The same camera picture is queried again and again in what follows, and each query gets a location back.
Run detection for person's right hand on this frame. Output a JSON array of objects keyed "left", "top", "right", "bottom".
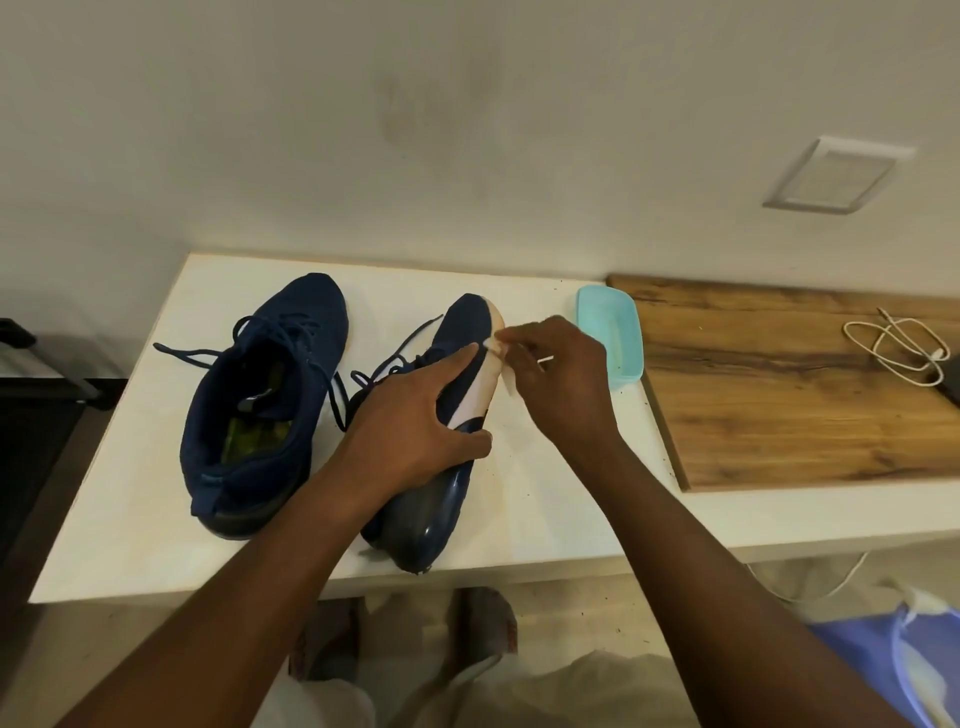
[{"left": 483, "top": 314, "right": 624, "bottom": 456}]

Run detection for person's left hand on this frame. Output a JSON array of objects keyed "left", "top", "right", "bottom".
[{"left": 331, "top": 341, "right": 496, "bottom": 520}]

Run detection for beige cleaning cloth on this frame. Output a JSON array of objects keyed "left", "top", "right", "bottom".
[{"left": 482, "top": 323, "right": 558, "bottom": 399}]

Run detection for black shoe rack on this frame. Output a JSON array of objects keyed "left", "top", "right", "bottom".
[{"left": 0, "top": 317, "right": 129, "bottom": 571}]

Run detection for person's right forearm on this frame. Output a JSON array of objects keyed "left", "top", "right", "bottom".
[{"left": 577, "top": 427, "right": 913, "bottom": 728}]

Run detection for person's left forearm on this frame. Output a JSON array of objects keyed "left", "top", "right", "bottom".
[{"left": 56, "top": 463, "right": 375, "bottom": 728}]

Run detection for person's right foot grey sock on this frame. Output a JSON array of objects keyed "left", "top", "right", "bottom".
[{"left": 453, "top": 587, "right": 519, "bottom": 661}]

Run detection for person's foot grey sock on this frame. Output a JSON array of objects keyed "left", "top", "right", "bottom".
[
  {"left": 453, "top": 587, "right": 519, "bottom": 661},
  {"left": 288, "top": 596, "right": 369, "bottom": 680}
]

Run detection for person's left foot grey sock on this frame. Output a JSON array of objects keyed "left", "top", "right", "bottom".
[{"left": 288, "top": 596, "right": 369, "bottom": 680}]

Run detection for light blue plastic container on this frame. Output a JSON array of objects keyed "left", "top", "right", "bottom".
[{"left": 575, "top": 283, "right": 646, "bottom": 393}]

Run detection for brown wooden board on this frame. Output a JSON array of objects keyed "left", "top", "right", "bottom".
[{"left": 605, "top": 273, "right": 960, "bottom": 494}]

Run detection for white shorts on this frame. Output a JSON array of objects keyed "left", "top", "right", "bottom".
[{"left": 251, "top": 648, "right": 676, "bottom": 728}]

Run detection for blue plastic bag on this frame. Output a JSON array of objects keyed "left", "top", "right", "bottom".
[{"left": 806, "top": 588, "right": 960, "bottom": 728}]

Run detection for white floor cable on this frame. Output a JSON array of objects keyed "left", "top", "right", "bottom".
[{"left": 742, "top": 551, "right": 871, "bottom": 605}]

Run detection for white wall switch plate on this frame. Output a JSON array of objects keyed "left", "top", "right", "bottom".
[{"left": 762, "top": 134, "right": 918, "bottom": 217}]

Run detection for coiled white charging cable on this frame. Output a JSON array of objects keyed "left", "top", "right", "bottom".
[{"left": 843, "top": 305, "right": 952, "bottom": 389}]

